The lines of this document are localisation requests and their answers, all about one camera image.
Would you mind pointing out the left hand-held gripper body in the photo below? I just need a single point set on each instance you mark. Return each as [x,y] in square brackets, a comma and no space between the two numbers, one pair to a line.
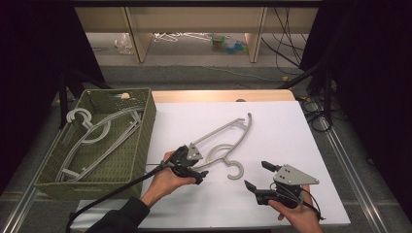
[183,161]

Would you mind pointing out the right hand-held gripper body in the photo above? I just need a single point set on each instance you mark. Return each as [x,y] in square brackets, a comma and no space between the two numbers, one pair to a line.
[291,176]

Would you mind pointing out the grey plastic clothes hanger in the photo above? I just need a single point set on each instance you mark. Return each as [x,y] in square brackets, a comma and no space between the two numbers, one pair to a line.
[108,150]
[72,113]
[241,170]

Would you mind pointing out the green woven basket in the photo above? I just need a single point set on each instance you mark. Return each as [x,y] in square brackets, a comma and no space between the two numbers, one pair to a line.
[123,168]

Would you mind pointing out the person's left hand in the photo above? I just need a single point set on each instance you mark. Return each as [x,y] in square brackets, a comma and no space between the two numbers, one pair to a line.
[163,183]

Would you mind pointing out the person's right hand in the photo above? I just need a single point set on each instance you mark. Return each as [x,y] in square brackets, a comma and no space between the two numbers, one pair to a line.
[304,216]

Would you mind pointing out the white table cover sheet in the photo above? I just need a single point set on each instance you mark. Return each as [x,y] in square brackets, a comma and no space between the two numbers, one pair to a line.
[275,136]

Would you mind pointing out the black curtain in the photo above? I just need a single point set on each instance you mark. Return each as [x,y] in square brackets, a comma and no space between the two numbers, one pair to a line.
[29,81]
[372,97]

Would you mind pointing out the colourful toys pile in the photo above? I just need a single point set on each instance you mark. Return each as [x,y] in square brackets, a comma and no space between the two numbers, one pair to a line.
[230,45]

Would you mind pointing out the clear plastic bag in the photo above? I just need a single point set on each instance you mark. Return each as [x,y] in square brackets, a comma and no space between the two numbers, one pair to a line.
[123,43]

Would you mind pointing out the beige wooden desk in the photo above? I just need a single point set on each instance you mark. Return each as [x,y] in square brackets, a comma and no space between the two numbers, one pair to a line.
[194,19]

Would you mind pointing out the aluminium rail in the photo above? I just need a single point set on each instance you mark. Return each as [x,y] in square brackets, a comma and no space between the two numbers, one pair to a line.
[353,181]
[19,207]

